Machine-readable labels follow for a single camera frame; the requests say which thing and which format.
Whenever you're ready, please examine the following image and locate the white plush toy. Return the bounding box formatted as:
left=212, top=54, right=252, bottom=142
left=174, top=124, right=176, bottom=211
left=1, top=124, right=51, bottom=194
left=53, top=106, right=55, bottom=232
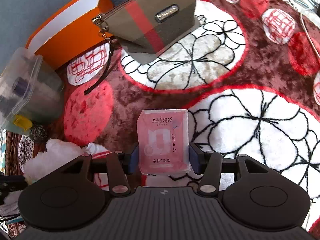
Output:
left=23, top=139, right=111, bottom=181

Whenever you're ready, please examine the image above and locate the white cable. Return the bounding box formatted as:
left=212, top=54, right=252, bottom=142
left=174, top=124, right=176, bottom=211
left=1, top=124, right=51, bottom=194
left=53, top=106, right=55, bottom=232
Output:
left=299, top=6, right=320, bottom=63

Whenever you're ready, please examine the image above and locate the orange cardboard box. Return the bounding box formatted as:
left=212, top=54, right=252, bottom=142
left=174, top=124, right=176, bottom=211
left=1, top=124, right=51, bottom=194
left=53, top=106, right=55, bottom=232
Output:
left=25, top=0, right=113, bottom=69

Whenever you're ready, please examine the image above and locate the pink tissue packet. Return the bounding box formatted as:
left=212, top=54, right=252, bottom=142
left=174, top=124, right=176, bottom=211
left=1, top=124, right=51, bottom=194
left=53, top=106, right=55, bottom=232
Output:
left=137, top=109, right=190, bottom=175

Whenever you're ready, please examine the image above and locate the red floral plush blanket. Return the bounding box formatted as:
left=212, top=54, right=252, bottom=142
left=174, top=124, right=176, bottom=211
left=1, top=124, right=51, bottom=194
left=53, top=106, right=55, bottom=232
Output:
left=56, top=0, right=320, bottom=233

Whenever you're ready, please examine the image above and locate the brown patterned fabric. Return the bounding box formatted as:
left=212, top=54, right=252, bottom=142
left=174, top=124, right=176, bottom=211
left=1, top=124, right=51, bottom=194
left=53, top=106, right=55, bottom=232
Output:
left=5, top=131, right=34, bottom=176

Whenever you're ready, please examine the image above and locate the steel wool scrubber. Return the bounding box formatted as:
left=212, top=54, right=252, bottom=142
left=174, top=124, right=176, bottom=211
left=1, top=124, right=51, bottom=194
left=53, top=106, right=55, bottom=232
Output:
left=29, top=125, right=48, bottom=142

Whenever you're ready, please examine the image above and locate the clear plastic storage container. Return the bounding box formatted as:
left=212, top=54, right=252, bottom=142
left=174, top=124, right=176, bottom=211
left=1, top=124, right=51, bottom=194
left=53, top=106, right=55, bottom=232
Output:
left=1, top=47, right=64, bottom=135

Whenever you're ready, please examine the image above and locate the olive striped pouch bag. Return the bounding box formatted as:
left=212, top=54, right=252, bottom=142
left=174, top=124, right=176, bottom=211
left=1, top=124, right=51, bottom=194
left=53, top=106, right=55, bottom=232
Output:
left=83, top=0, right=201, bottom=96

